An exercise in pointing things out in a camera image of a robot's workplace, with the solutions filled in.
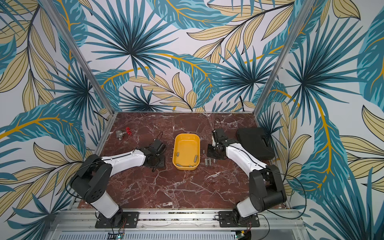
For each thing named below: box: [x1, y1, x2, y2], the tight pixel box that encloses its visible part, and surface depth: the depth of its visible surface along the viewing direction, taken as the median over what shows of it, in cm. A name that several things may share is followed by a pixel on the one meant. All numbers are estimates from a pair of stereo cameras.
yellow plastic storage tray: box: [172, 133, 201, 171], surface depth 99 cm
